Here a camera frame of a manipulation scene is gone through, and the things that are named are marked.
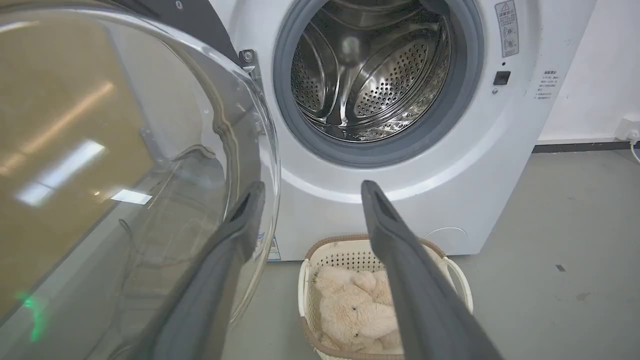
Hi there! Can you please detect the cream plush teddy bear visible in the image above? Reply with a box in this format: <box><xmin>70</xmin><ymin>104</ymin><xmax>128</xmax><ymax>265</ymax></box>
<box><xmin>313</xmin><ymin>265</ymin><xmax>404</xmax><ymax>355</ymax></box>

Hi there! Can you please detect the cream plastic laundry basket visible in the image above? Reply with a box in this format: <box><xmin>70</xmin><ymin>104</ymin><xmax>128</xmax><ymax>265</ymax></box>
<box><xmin>298</xmin><ymin>233</ymin><xmax>474</xmax><ymax>360</ymax></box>

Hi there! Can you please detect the white wall power socket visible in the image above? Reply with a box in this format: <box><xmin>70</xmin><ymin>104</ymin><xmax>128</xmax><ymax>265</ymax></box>
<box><xmin>615</xmin><ymin>116</ymin><xmax>640</xmax><ymax>143</ymax></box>

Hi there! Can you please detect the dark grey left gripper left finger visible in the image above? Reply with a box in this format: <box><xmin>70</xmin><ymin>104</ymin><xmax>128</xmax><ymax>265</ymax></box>
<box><xmin>134</xmin><ymin>181</ymin><xmax>266</xmax><ymax>360</ymax></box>

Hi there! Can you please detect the white front-load washing machine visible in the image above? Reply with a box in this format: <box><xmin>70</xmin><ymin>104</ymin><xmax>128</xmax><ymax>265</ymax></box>
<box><xmin>209</xmin><ymin>0</ymin><xmax>598</xmax><ymax>262</ymax></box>

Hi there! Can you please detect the glass washing machine door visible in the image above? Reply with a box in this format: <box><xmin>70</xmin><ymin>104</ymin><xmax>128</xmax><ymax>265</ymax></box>
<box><xmin>0</xmin><ymin>0</ymin><xmax>281</xmax><ymax>360</ymax></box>

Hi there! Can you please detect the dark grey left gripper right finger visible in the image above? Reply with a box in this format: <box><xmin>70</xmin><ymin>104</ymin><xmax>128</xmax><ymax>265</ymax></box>
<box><xmin>361</xmin><ymin>180</ymin><xmax>505</xmax><ymax>360</ymax></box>

